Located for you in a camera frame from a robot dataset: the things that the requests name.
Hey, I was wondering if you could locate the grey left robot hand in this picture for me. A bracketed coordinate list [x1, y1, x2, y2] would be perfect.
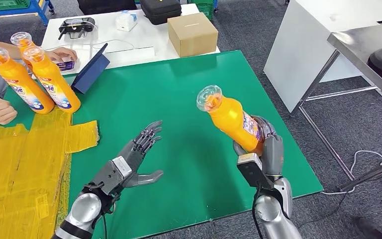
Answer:
[117, 120, 165, 189]

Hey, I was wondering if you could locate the person's left hand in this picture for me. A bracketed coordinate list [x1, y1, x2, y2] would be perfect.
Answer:
[46, 47, 79, 64]

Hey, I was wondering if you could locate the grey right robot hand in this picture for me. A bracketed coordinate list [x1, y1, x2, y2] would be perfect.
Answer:
[233, 115, 285, 179]

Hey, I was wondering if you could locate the black smartphone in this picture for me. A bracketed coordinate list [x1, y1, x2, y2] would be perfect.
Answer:
[56, 60, 76, 73]

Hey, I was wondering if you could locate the orange detergent bottle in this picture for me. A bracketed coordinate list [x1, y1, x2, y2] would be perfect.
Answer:
[0, 47, 56, 115]
[23, 45, 81, 114]
[196, 85, 266, 156]
[10, 31, 37, 72]

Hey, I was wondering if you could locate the black antenna controller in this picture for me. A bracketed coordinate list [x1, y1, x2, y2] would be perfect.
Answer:
[58, 17, 96, 40]

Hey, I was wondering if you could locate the blue tablet folio case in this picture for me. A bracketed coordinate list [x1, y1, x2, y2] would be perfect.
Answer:
[71, 43, 111, 95]

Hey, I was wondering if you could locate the blue cart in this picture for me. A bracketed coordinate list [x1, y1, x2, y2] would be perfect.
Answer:
[0, 0, 55, 26]

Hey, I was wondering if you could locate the black bag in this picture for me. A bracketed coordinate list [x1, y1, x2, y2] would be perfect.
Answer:
[77, 0, 138, 15]

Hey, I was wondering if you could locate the white tissue pack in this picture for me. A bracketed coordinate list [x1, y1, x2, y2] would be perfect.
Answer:
[115, 9, 138, 32]

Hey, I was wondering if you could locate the green plastic crate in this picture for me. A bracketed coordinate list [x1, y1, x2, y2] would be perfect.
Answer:
[0, 0, 30, 11]
[188, 0, 215, 20]

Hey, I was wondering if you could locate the green table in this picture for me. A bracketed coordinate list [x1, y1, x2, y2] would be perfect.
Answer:
[0, 50, 324, 239]

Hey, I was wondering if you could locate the white rectangular table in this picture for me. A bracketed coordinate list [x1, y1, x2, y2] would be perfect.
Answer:
[41, 3, 221, 80]

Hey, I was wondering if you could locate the dark metal bar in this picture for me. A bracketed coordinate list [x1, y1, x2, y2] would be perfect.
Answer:
[338, 156, 382, 194]

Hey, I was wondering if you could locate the white table with metal legs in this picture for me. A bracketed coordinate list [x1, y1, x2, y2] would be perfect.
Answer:
[263, 0, 382, 183]

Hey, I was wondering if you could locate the black hard carrying case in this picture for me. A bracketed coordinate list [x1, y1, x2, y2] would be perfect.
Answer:
[139, 0, 183, 26]

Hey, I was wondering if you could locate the brown cardboard box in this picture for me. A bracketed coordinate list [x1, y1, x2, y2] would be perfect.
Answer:
[167, 12, 219, 58]

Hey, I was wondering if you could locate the stainless steel table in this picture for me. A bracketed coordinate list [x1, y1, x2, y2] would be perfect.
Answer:
[327, 19, 382, 111]

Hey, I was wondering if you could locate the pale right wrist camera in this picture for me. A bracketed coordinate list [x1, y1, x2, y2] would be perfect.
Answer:
[236, 152, 274, 189]

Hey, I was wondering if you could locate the thin white cable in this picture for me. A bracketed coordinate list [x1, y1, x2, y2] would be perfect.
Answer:
[44, 19, 137, 55]

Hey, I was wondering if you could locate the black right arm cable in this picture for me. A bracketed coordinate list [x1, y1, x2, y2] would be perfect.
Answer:
[251, 186, 261, 239]

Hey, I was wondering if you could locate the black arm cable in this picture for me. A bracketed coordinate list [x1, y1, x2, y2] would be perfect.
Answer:
[101, 211, 108, 239]
[251, 186, 261, 239]

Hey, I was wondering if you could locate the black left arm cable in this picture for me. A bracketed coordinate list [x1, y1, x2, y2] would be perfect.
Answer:
[101, 211, 108, 239]

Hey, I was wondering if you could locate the black power cable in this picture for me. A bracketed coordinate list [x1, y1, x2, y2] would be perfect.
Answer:
[293, 193, 350, 239]

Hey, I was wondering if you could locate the white power cable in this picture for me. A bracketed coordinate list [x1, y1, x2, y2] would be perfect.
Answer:
[321, 150, 382, 198]

